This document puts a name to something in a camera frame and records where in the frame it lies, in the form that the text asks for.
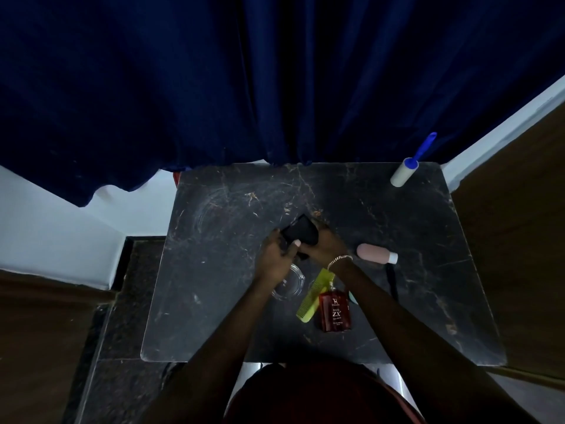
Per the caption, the person's left hand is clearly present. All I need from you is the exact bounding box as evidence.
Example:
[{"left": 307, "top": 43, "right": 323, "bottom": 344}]
[{"left": 253, "top": 228, "right": 302, "bottom": 293}]

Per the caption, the person's right hand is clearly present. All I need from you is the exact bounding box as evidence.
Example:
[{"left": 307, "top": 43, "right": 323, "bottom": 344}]
[{"left": 304, "top": 217, "right": 350, "bottom": 270}]

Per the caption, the black pouch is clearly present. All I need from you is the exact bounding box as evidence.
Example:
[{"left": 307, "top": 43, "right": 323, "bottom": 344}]
[{"left": 280, "top": 213, "right": 320, "bottom": 261}]

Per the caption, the person's left forearm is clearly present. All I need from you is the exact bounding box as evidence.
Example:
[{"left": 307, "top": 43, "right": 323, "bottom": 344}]
[{"left": 142, "top": 276, "right": 295, "bottom": 424}]

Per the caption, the person's right forearm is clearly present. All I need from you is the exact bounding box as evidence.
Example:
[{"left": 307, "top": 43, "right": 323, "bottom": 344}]
[{"left": 329, "top": 259, "right": 538, "bottom": 424}]

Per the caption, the clear glass ashtray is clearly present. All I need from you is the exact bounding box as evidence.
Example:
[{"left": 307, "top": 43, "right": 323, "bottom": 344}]
[{"left": 270, "top": 262, "right": 306, "bottom": 303}]

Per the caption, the green plastic comb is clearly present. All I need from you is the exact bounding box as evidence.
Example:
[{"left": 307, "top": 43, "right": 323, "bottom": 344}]
[{"left": 296, "top": 268, "right": 335, "bottom": 324}]

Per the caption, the pink bottle with white cap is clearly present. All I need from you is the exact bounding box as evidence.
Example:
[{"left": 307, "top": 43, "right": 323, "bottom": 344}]
[{"left": 356, "top": 243, "right": 399, "bottom": 265}]

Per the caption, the red perfume bottle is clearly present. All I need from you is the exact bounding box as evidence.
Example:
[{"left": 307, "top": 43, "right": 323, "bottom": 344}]
[{"left": 319, "top": 283, "right": 354, "bottom": 334}]

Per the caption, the person's dark red shirt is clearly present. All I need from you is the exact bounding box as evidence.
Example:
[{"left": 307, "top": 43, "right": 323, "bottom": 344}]
[{"left": 224, "top": 361, "right": 427, "bottom": 424}]

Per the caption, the dark blue curtain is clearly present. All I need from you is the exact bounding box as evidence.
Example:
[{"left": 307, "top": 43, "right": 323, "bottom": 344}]
[{"left": 0, "top": 0, "right": 565, "bottom": 208}]

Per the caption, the brown wooden panel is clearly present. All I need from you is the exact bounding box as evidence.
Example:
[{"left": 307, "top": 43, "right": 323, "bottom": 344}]
[
  {"left": 0, "top": 269, "right": 116, "bottom": 424},
  {"left": 449, "top": 101, "right": 565, "bottom": 381}
]

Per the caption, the white lint roller blue handle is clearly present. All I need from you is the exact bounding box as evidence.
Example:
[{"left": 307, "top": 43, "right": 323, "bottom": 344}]
[{"left": 390, "top": 132, "right": 438, "bottom": 188}]

